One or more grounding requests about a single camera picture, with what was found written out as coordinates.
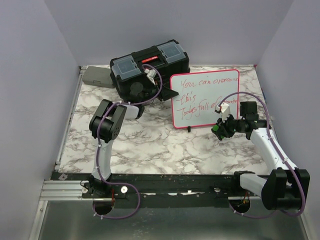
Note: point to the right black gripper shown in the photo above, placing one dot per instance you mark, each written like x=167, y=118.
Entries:
x=223, y=127

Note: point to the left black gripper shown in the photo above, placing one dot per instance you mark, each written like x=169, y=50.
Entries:
x=166, y=93

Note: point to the green black whiteboard eraser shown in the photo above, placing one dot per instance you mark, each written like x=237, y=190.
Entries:
x=215, y=130

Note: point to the pink framed whiteboard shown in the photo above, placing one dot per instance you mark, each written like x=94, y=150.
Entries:
x=199, y=93

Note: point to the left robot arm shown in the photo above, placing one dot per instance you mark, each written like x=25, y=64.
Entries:
x=105, y=127

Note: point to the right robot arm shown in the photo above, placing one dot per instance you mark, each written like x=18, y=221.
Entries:
x=286, y=186

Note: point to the black plastic toolbox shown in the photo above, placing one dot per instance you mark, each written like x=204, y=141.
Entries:
x=145, y=74

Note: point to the grey plastic case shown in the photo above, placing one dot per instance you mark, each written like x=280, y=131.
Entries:
x=98, y=77

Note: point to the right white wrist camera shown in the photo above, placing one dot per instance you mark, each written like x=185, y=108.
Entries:
x=224, y=111

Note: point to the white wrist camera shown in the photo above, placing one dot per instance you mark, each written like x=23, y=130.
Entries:
x=224, y=111
x=150, y=74

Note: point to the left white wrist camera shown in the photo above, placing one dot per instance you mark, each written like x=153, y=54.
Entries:
x=150, y=74

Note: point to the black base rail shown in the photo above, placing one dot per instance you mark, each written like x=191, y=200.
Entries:
x=197, y=191

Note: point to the aluminium frame rail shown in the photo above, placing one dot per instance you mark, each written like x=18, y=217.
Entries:
x=59, y=186

